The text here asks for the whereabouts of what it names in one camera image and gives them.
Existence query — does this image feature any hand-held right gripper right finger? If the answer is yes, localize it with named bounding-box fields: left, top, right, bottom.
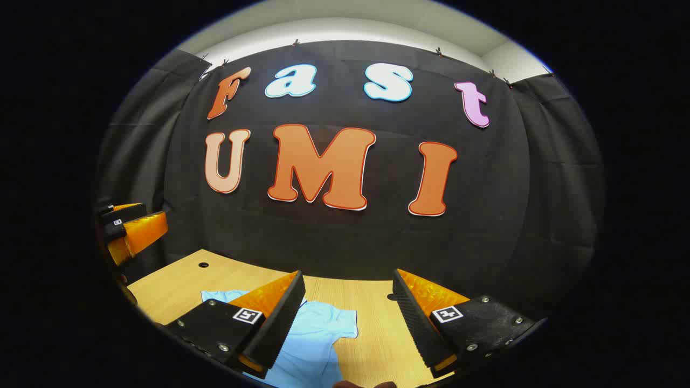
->
left=392, top=268, right=548, bottom=379

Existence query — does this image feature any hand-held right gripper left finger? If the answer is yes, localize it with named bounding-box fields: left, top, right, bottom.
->
left=164, top=271, right=306, bottom=379

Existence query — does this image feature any light blue T-shirt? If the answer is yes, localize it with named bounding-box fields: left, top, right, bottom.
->
left=201, top=289, right=359, bottom=388

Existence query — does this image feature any black backdrop cloth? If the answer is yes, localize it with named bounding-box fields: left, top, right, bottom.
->
left=94, top=40, right=607, bottom=324

